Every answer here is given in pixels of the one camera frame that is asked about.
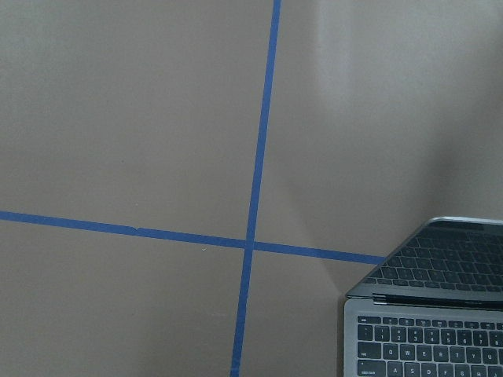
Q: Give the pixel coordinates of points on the grey laptop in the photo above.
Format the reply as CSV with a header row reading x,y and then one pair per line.
x,y
433,307

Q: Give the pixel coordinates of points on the blue tape line lengthwise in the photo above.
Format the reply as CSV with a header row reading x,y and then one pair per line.
x,y
256,185

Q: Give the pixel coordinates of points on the blue tape line crosswise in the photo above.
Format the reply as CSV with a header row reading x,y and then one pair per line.
x,y
185,237

